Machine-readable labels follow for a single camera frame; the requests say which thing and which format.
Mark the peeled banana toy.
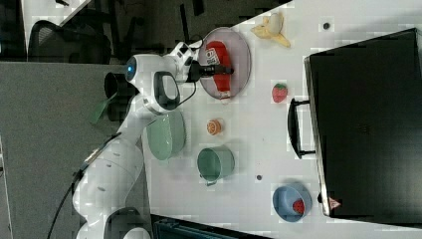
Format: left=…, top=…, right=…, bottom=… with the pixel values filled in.
left=251, top=13, right=291, bottom=48

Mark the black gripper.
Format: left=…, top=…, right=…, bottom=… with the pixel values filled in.
left=187, top=61, right=234, bottom=83

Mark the black office chair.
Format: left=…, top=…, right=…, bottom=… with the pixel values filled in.
left=28, top=20, right=111, bottom=65

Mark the red strawberry toy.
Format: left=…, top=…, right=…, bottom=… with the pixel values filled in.
left=272, top=84, right=288, bottom=104

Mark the black toaster oven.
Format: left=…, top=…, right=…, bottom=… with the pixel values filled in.
left=304, top=28, right=422, bottom=228

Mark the black cylinder container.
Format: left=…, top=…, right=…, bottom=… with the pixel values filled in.
left=105, top=73, right=138, bottom=122

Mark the grey round plate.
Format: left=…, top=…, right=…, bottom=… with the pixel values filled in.
left=199, top=27, right=252, bottom=100

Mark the orange slice toy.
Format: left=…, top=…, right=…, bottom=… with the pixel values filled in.
left=206, top=119, right=222, bottom=135

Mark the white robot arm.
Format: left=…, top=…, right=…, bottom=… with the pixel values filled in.
left=73, top=41, right=234, bottom=239

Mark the red strawberry in bowl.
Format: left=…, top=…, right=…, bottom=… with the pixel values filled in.
left=293, top=199, right=305, bottom=215

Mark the red ketchup bottle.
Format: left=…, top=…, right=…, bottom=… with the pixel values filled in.
left=205, top=41, right=231, bottom=102

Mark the green perforated colander bowl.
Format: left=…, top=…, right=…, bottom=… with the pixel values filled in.
left=146, top=111, right=186, bottom=160

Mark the blue bowl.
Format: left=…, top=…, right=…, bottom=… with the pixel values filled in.
left=273, top=183, right=313, bottom=223

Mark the green metal cup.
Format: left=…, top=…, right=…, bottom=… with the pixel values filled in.
left=197, top=145, right=235, bottom=186

